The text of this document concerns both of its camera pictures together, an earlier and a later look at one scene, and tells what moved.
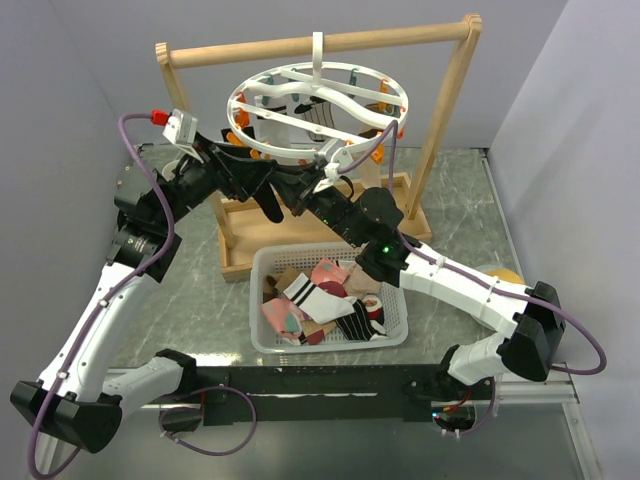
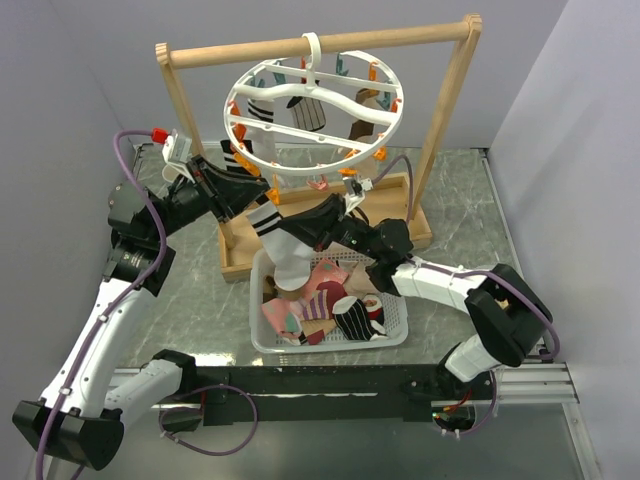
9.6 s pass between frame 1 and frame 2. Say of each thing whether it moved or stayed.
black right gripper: moved
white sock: moved
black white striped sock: moved
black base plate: stayed
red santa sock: stayed
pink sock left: stayed
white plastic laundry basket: stayed
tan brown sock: stayed
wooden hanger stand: stayed
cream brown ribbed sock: moved
